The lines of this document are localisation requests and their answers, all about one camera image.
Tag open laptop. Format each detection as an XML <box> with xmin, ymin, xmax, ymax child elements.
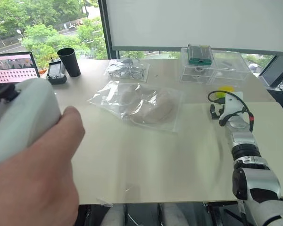
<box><xmin>0</xmin><ymin>51</ymin><xmax>41</xmax><ymax>95</ymax></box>

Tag yellow round object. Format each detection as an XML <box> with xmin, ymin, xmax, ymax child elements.
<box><xmin>216</xmin><ymin>86</ymin><xmax>235</xmax><ymax>99</ymax></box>

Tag black monitor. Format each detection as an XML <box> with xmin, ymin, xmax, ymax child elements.
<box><xmin>259</xmin><ymin>55</ymin><xmax>283</xmax><ymax>88</ymax></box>

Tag green box clear lid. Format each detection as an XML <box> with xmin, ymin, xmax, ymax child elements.
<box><xmin>187</xmin><ymin>44</ymin><xmax>213</xmax><ymax>66</ymax></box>

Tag white handheld controller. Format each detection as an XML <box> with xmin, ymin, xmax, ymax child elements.
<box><xmin>0</xmin><ymin>78</ymin><xmax>62</xmax><ymax>168</ymax></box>

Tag person's bare hand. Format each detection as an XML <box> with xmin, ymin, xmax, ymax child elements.
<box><xmin>0</xmin><ymin>105</ymin><xmax>86</xmax><ymax>226</ymax></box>

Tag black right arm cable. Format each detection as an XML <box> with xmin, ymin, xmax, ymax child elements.
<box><xmin>208</xmin><ymin>90</ymin><xmax>255</xmax><ymax>133</ymax></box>

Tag small clear plastic scrap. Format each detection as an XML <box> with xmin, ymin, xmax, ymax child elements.
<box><xmin>96</xmin><ymin>197</ymin><xmax>114</xmax><ymax>208</ymax></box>

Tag white roller blind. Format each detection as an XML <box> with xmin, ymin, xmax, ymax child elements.
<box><xmin>105</xmin><ymin>0</ymin><xmax>283</xmax><ymax>51</ymax></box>

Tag black plastic cup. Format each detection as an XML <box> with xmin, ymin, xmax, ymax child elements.
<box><xmin>57</xmin><ymin>48</ymin><xmax>82</xmax><ymax>78</ymax></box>

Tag dark window frame post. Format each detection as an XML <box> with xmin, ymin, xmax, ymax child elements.
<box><xmin>98</xmin><ymin>0</ymin><xmax>120</xmax><ymax>61</ymax></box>

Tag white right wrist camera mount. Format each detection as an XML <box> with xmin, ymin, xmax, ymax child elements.
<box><xmin>219</xmin><ymin>91</ymin><xmax>247</xmax><ymax>123</ymax></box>

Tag clear plastic zip bag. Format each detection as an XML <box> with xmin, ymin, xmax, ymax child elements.
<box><xmin>88</xmin><ymin>81</ymin><xmax>185</xmax><ymax>134</ymax></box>

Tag small clear bag dark items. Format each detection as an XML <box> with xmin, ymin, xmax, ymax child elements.
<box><xmin>103</xmin><ymin>59</ymin><xmax>150</xmax><ymax>82</ymax></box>

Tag black handheld remote controller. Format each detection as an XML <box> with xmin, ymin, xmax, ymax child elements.
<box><xmin>46</xmin><ymin>58</ymin><xmax>67</xmax><ymax>85</ymax></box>

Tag clear acrylic drawer organizer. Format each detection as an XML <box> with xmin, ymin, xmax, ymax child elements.
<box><xmin>179</xmin><ymin>48</ymin><xmax>250</xmax><ymax>86</ymax></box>

